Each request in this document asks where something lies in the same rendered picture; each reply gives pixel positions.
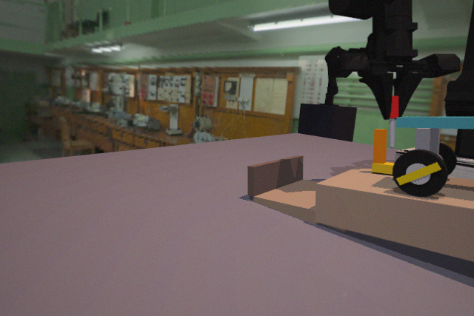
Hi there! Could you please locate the yellow wedge with orange handle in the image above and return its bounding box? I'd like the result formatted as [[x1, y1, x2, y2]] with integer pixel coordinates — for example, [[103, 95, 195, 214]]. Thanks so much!
[[372, 129, 394, 176]]

